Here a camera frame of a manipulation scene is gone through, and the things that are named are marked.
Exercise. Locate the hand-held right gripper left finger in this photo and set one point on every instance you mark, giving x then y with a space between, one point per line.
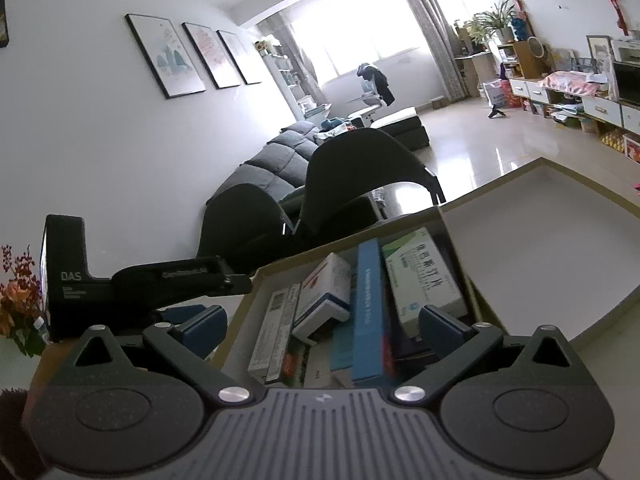
205 330

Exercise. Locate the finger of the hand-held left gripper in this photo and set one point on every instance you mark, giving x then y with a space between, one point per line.
175 314
237 285

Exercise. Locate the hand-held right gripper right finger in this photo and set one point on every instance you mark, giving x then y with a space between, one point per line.
440 329

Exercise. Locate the cardboard box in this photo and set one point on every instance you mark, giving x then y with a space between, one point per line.
240 330

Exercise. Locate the white blue medicine box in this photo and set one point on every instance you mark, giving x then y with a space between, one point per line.
267 330

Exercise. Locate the white green medicine box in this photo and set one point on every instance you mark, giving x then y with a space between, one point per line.
425 275

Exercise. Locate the blue cartoon medicine box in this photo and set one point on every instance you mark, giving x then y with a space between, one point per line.
367 310

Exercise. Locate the small white red box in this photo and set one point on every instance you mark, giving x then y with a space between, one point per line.
322 290

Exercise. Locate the teal white medicine box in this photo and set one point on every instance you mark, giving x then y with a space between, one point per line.
342 350

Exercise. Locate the cardboard box lid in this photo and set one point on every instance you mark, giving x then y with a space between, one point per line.
540 240

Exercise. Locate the white marble desktop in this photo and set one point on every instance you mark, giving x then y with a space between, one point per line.
622 375

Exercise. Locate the plastic water bottle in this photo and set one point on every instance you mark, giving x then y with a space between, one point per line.
41 330

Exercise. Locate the flower bouquet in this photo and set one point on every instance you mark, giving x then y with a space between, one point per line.
17 300

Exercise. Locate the dark dining chair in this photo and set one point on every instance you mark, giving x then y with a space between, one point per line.
360 180
245 225

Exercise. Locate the grey sofa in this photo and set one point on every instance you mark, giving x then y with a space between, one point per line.
280 160

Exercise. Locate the white bookshelf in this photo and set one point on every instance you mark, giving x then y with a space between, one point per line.
287 80

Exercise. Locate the small black tripod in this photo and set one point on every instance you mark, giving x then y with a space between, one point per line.
496 112

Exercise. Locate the white office chair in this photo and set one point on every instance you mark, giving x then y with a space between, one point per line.
372 90

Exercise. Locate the grey curtain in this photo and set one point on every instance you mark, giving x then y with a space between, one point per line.
435 35
280 30

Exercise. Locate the white TV cabinet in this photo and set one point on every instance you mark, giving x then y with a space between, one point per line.
600 107

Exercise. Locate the wooden shelf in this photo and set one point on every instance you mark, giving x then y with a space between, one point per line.
520 65

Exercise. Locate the pink floral cloth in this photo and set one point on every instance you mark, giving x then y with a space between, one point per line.
570 82

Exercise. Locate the round fan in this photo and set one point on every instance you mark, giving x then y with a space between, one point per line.
536 47

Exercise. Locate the potted plant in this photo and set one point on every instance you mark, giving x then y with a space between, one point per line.
492 20

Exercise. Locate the microwave oven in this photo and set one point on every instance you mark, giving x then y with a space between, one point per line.
627 75

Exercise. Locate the small standing framed picture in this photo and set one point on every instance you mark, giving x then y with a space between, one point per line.
597 52

